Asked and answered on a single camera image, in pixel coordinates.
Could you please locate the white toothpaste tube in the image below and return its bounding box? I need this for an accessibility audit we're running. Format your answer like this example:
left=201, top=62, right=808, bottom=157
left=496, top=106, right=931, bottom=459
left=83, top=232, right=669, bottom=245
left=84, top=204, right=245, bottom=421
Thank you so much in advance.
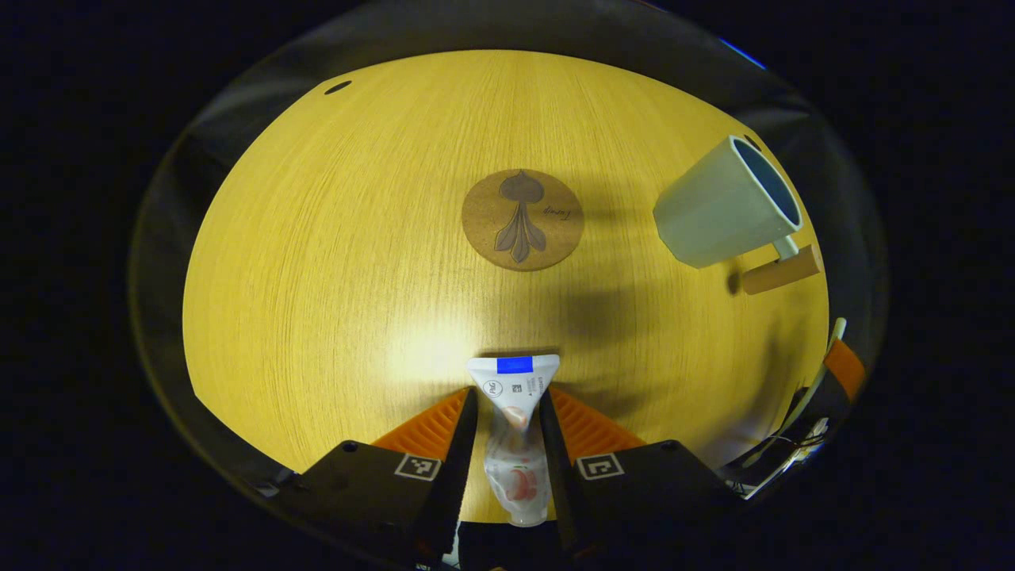
left=466, top=354, right=561, bottom=527

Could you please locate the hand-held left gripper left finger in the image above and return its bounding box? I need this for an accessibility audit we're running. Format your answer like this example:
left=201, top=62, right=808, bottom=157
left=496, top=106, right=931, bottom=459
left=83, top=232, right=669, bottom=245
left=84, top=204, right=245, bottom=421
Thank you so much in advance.
left=262, top=387, right=480, bottom=569

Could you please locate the round cork coaster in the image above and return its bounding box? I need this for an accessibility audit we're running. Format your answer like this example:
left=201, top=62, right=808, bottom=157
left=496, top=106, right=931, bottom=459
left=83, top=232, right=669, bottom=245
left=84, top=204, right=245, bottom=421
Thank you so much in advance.
left=462, top=168, right=585, bottom=272

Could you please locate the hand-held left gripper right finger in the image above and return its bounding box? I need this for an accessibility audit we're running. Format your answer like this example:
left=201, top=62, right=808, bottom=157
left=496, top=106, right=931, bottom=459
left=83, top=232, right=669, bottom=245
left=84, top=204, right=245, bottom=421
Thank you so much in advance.
left=539, top=387, right=740, bottom=557

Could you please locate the pale green cup wooden handle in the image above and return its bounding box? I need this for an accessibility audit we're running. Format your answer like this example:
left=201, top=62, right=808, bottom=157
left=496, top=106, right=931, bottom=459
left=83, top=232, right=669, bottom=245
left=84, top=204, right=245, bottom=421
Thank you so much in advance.
left=653, top=135, right=823, bottom=296

